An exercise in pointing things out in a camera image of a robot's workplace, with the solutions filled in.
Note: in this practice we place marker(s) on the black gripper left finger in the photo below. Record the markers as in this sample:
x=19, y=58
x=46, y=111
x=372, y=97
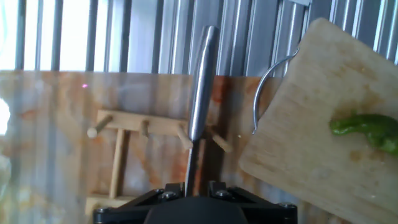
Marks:
x=172, y=189

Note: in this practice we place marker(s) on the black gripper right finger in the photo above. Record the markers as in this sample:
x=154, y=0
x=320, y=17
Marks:
x=220, y=190

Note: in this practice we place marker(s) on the steel kitchen knife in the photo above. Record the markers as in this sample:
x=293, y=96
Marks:
x=202, y=87

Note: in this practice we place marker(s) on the green chili pepper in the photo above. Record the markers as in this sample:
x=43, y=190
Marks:
x=373, y=127

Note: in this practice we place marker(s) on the wooden dish rack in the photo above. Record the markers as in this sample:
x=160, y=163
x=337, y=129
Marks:
x=130, y=121

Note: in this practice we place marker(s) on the bamboo cutting board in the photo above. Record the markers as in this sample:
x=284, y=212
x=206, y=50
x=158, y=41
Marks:
x=326, y=174

